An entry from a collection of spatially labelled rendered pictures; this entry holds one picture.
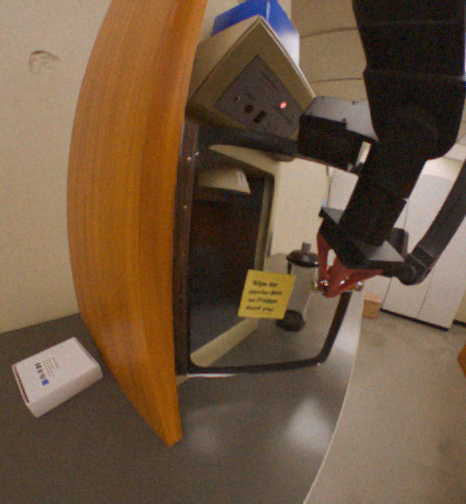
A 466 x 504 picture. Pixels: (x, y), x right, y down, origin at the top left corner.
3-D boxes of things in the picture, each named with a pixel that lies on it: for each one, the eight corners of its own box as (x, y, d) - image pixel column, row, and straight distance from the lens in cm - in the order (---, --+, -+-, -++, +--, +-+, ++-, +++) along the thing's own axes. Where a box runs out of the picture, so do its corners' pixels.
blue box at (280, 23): (205, 56, 34) (214, 16, 41) (245, 86, 40) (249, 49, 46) (267, 29, 30) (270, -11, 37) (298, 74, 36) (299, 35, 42)
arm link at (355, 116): (448, 131, 14) (450, 68, 21) (268, 81, 16) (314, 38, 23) (386, 220, 22) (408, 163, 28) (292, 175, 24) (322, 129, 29)
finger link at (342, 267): (314, 312, 25) (354, 253, 20) (296, 271, 29) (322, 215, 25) (354, 308, 30) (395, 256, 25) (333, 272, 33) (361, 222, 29)
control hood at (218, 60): (175, 108, 28) (187, 48, 34) (282, 163, 52) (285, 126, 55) (252, 79, 21) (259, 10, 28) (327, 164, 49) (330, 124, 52)
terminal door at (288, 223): (177, 373, 40) (186, 124, 28) (323, 362, 48) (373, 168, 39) (177, 376, 39) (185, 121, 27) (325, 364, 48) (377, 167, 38)
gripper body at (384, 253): (357, 274, 20) (400, 203, 17) (314, 218, 26) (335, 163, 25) (396, 274, 25) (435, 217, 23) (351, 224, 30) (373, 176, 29)
